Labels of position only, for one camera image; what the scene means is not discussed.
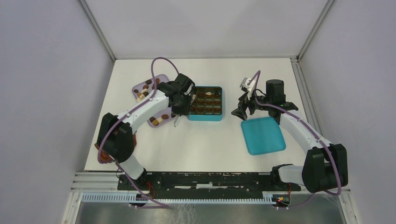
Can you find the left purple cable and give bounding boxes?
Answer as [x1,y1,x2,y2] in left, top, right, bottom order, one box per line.
[97,56,180,209]

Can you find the teal chocolate box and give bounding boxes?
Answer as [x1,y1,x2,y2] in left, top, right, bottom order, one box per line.
[188,86,224,122]

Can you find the metal kitchen tongs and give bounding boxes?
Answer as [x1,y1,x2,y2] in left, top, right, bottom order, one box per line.
[171,85,197,127]

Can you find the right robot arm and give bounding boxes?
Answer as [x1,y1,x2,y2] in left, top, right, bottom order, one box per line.
[231,78,348,196]

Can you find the brown cloth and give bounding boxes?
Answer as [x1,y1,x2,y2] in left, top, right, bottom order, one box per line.
[100,133,137,163]

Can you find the teal box lid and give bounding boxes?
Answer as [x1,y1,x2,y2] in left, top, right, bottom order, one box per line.
[240,117,286,156]

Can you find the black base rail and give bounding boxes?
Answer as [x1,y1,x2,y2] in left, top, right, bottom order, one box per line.
[134,172,301,200]

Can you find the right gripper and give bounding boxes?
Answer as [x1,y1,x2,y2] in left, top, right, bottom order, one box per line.
[231,87,272,121]

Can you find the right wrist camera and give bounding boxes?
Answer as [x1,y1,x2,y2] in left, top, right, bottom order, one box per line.
[240,77,256,92]

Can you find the purple tray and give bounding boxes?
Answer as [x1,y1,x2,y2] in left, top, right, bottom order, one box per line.
[132,74,176,128]

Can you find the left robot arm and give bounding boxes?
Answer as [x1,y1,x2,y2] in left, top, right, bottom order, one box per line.
[96,73,195,190]

